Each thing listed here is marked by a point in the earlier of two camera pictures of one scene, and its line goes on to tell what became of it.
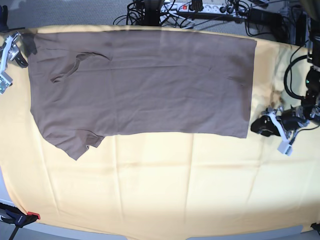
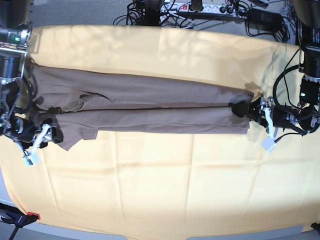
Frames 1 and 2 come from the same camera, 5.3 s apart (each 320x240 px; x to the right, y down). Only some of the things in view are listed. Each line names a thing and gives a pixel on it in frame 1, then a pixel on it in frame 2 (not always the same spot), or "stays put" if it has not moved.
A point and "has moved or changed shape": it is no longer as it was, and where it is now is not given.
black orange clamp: x=12 y=215 stays put
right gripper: x=28 y=43 -> x=25 y=138
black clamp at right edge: x=316 y=226 stays put
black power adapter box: x=261 y=17 stays put
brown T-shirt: x=86 y=84 has moved or changed shape
